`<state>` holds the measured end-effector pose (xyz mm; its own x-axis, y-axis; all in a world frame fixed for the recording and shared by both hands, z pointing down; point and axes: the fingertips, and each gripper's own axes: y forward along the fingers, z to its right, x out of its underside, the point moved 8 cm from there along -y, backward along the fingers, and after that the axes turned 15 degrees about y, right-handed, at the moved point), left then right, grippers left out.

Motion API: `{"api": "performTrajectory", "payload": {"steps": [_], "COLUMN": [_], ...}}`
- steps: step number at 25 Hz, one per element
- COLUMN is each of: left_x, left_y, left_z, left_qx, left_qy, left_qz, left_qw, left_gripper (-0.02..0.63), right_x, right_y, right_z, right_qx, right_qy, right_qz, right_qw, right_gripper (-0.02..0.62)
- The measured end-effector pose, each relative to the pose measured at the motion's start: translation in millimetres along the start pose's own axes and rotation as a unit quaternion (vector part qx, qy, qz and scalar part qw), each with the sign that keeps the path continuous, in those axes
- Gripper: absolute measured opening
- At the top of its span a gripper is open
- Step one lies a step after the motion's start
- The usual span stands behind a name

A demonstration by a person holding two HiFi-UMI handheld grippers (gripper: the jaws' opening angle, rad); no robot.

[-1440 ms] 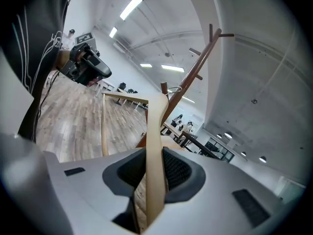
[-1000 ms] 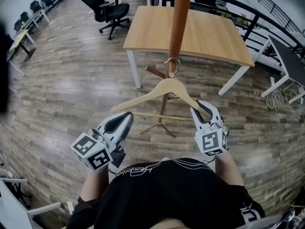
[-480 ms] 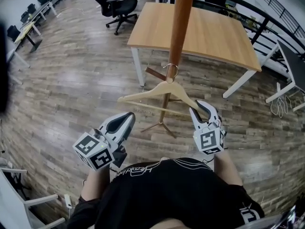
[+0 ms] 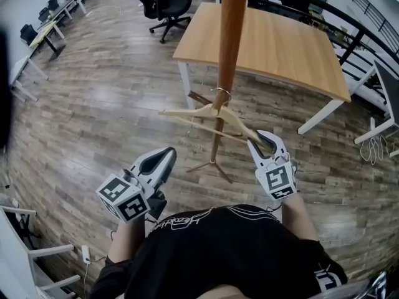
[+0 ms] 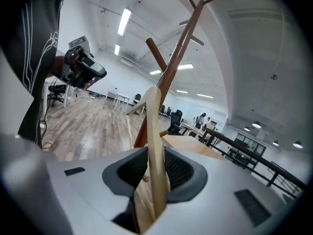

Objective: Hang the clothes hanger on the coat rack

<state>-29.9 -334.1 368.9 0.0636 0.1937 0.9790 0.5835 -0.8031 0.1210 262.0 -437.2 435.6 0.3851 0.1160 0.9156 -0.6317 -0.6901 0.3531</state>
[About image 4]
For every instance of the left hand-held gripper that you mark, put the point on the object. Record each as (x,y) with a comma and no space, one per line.
(123,198)

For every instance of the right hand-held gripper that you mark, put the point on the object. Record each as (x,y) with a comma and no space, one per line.
(279,179)

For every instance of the light wooden hanger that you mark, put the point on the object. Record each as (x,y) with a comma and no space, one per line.
(230,117)

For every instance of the brown wooden coat rack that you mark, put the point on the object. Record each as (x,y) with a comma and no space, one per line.
(229,42)

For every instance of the person's left forearm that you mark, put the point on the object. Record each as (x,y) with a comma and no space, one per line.
(124,241)

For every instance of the person's right forearm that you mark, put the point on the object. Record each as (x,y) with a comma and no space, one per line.
(300,216)

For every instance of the wooden table with white legs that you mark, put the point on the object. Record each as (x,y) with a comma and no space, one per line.
(280,48)

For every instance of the person's black printed shirt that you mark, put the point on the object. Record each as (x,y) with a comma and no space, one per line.
(218,254)

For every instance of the white power strip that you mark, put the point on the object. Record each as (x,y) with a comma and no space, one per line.
(85,254)

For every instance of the dark table with white legs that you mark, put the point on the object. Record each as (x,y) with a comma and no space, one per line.
(391,86)

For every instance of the black metal railing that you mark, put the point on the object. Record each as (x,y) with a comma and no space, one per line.
(355,39)

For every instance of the black office chair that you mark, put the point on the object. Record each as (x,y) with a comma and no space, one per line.
(162,5)

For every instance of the wooden desk with black legs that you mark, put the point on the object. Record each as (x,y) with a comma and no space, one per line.
(43,33)

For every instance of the long white desk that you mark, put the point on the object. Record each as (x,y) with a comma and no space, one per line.
(67,6)

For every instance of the long wooden desk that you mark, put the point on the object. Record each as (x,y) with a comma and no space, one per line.
(28,33)

